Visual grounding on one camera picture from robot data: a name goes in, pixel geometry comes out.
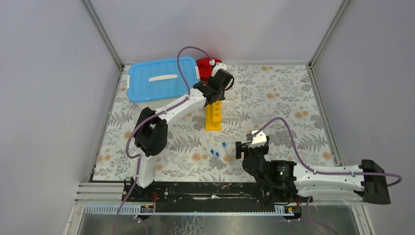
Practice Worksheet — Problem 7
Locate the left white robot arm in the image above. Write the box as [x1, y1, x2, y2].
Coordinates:
[133, 69, 234, 201]

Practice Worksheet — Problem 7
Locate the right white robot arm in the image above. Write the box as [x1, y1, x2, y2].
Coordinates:
[235, 141, 391, 205]

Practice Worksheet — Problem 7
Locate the red cloth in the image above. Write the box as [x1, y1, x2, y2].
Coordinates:
[196, 57, 213, 83]

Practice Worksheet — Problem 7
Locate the yellow test tube rack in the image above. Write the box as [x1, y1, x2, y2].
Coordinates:
[205, 101, 222, 131]

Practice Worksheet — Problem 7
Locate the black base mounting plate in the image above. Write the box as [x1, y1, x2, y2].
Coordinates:
[121, 180, 307, 213]

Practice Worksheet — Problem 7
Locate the clear plastic tube rack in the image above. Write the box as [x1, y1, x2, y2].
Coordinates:
[221, 97, 237, 122]

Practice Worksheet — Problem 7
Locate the floral patterned table mat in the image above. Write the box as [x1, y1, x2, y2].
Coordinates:
[92, 64, 340, 183]

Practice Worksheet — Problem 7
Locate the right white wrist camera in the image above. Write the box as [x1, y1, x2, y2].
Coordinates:
[246, 130, 268, 148]

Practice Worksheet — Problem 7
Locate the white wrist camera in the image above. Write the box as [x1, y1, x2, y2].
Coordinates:
[246, 130, 268, 148]
[209, 59, 227, 77]

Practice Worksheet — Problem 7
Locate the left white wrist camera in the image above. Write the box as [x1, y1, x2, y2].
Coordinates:
[209, 59, 227, 77]

